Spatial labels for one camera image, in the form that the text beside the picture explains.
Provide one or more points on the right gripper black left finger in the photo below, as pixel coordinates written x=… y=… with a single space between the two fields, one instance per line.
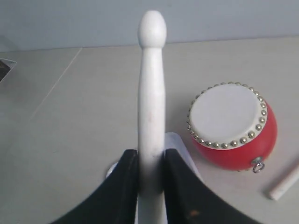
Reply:
x=114 y=201

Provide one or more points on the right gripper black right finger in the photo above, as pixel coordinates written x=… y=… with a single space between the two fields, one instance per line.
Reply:
x=189 y=201

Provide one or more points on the wooden drumstick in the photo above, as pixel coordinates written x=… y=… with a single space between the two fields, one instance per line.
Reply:
x=287 y=180
x=151 y=119

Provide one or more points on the red small drum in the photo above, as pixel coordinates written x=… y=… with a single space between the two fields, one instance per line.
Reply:
x=233 y=126

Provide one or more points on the white rectangular plastic tray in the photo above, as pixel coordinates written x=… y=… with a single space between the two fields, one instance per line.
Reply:
x=174 y=141

